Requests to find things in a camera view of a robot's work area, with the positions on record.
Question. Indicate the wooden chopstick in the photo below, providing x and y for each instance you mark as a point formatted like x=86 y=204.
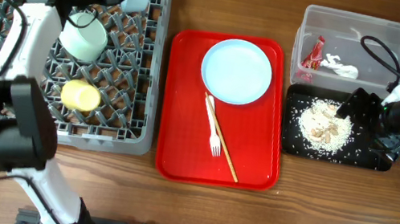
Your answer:
x=223 y=144

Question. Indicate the light green bowl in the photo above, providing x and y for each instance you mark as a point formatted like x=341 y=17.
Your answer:
x=85 y=41

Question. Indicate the white plastic fork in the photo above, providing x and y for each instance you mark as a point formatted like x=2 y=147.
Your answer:
x=215 y=143

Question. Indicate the yellow plastic cup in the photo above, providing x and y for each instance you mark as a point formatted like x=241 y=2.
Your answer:
x=79 y=95

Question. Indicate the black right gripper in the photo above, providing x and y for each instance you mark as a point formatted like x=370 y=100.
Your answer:
x=369 y=102

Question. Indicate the black rectangular tray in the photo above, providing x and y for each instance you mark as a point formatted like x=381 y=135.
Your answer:
x=355 y=152

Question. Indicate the pile of rice scraps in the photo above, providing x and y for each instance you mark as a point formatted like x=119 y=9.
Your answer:
x=322 y=130

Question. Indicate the red snack wrapper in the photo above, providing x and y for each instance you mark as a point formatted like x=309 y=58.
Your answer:
x=312 y=61

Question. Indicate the clear plastic bin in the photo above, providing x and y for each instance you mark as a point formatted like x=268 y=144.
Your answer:
x=342 y=32

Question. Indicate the white napkin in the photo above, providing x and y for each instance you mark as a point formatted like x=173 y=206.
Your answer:
x=333 y=62

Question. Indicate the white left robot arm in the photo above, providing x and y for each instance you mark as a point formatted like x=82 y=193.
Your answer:
x=28 y=134

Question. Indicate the grey plastic dishwasher rack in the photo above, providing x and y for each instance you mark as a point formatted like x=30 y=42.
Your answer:
x=126 y=75

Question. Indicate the red plastic tray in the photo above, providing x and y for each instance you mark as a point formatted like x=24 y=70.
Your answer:
x=251 y=132

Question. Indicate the large light blue plate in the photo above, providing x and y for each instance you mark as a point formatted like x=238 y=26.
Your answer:
x=236 y=71

